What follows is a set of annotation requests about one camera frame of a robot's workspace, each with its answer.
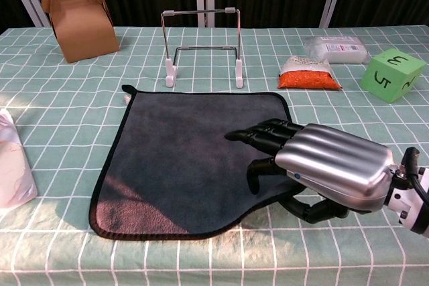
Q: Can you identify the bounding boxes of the green numbered foam cube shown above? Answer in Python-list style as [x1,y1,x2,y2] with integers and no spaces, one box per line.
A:
[361,48,427,104]

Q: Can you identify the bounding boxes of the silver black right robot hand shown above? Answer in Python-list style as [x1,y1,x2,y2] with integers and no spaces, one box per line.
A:
[224,118,395,225]

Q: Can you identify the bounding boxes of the yellow white notebook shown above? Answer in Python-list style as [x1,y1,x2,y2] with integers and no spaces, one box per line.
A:
[0,108,38,210]

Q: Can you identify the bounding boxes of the green checked tablecloth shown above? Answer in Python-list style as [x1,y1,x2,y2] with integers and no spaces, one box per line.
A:
[0,24,429,286]

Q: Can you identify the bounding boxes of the white sealed packet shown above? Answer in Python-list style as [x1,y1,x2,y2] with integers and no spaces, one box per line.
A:
[304,35,369,64]

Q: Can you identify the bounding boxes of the metal wire rack white feet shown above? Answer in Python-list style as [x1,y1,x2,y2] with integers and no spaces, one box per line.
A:
[160,7,245,90]

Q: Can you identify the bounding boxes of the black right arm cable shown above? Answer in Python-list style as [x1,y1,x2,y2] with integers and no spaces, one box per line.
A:
[401,147,429,207]

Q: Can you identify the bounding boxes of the brown cardboard carry box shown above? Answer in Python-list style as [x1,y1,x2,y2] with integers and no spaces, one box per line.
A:
[41,0,121,64]

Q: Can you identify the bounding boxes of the orange white snack bag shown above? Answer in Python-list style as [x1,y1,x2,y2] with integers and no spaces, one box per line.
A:
[277,55,343,91]

